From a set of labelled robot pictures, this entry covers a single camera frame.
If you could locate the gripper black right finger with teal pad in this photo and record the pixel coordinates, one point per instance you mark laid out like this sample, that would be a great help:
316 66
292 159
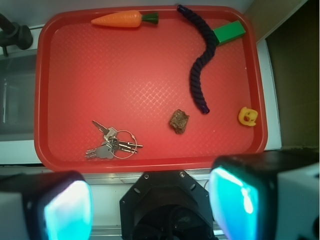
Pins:
272 195

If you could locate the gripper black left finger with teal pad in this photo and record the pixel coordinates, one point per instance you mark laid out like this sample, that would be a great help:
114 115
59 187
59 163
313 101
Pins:
45 206

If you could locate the yellow rubber duck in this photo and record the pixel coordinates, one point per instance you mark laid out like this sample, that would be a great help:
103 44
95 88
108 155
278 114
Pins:
248 117

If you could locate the brown rock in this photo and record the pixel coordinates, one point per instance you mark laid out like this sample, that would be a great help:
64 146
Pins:
179 121

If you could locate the red plastic tray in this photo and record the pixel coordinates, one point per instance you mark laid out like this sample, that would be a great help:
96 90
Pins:
134 79

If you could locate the grey toy sink basin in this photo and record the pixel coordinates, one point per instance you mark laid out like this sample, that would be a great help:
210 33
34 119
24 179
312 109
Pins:
17 96

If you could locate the brown cardboard panel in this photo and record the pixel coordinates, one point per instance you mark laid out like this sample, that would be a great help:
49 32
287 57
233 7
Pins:
294 53

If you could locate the green rectangular block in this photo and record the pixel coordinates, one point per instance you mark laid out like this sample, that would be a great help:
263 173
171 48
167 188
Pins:
229 32

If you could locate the grey sink faucet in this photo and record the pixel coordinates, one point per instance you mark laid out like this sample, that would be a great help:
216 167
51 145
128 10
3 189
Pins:
13 34

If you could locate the orange toy carrot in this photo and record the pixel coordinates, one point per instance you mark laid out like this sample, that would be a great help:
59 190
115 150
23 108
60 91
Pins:
126 19

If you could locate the silver key bunch on ring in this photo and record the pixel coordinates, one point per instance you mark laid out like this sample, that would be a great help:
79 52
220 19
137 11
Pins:
112 147

